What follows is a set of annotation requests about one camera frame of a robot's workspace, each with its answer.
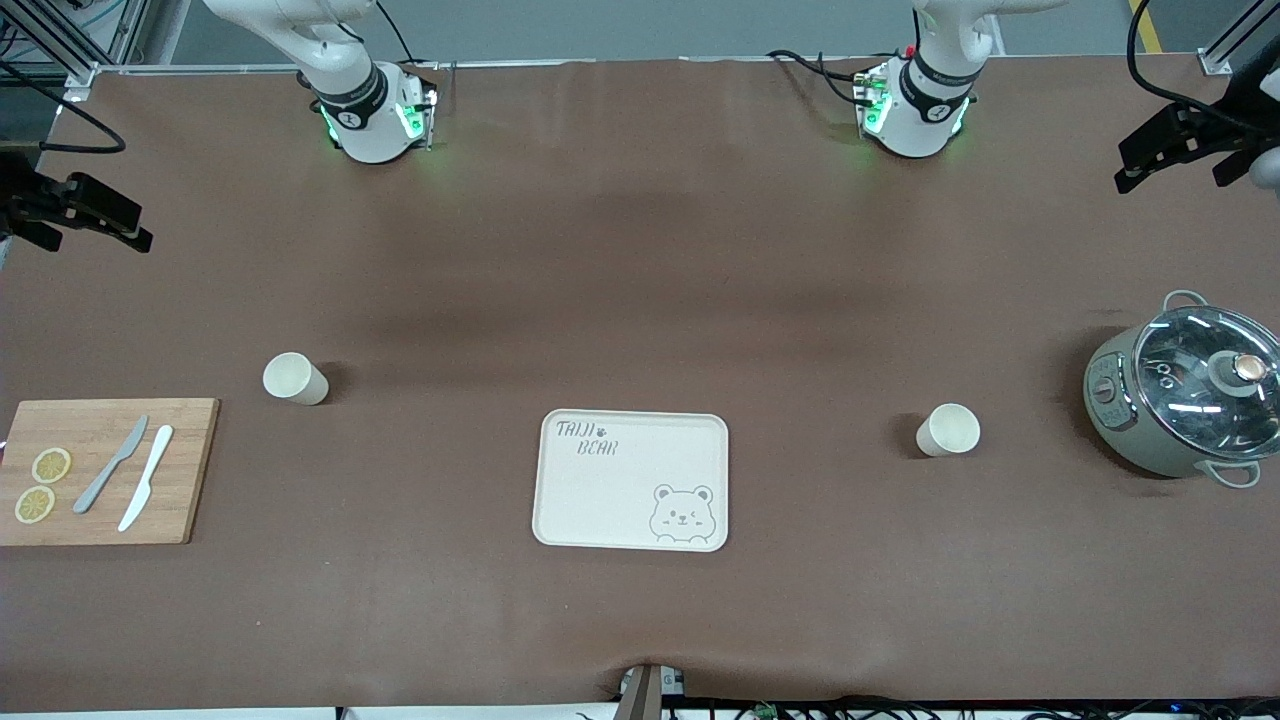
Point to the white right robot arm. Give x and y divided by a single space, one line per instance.
360 120

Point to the aluminium frame profile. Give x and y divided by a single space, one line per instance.
1215 62
80 78

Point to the glass pot lid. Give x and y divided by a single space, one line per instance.
1190 400

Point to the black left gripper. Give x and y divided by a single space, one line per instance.
1232 122

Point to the grey plastic knife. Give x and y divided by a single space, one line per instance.
112 468

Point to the white plastic knife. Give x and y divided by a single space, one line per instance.
150 470

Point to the yellow lemon slice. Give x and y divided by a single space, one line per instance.
35 504
52 465

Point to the wooden cutting board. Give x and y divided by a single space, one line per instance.
190 480

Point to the brown table cover mat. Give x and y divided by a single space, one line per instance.
700 300

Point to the cream bear print tray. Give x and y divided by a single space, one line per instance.
630 500

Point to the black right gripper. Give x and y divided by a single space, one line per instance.
20 196

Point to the grey-green cooking pot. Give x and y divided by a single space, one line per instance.
1115 420

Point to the white plastic cup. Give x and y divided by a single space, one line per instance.
292 378
945 430

